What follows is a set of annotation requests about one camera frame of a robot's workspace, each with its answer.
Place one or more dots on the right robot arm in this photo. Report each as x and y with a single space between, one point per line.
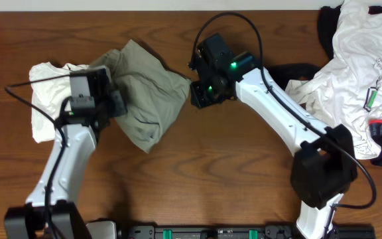
321 174

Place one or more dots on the folded white t-shirt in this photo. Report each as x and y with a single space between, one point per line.
48 96

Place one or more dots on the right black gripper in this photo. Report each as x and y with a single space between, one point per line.
201 101

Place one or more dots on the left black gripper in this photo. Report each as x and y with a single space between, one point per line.
118 109

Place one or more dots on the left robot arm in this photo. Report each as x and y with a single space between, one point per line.
51 207

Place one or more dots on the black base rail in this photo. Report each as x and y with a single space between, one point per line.
244 232

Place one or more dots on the crumpled white shirt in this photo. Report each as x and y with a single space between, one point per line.
348 90

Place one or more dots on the black garment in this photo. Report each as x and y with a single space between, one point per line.
330 20

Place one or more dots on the grey-green shorts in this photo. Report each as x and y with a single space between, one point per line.
154 96

